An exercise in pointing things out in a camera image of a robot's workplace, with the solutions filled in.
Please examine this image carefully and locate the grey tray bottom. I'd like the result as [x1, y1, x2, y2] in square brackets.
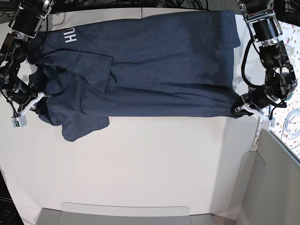
[36, 202, 225, 225]

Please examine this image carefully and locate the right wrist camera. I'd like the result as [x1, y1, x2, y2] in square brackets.
[11, 116, 27, 128]

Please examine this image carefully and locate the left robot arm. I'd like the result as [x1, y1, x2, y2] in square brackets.
[232, 0, 298, 121]

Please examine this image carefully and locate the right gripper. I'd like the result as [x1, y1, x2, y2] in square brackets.
[10, 92, 50, 117]

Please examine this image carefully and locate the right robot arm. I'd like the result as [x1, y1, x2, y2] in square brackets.
[0, 0, 56, 128]

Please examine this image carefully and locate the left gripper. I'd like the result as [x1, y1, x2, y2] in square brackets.
[231, 94, 273, 125]

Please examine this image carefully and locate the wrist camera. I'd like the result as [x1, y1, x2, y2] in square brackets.
[11, 116, 27, 128]
[262, 118, 276, 131]

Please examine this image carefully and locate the grey bin right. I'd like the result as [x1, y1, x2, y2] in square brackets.
[236, 130, 300, 225]

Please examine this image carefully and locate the confetti patterned side cloth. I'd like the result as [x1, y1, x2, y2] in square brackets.
[252, 18, 300, 153]

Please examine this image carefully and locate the white coiled cable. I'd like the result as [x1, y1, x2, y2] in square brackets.
[280, 108, 300, 143]

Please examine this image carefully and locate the navy blue t-shirt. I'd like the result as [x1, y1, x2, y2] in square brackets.
[27, 11, 240, 142]

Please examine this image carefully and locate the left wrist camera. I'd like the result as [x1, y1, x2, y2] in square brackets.
[262, 118, 276, 131]

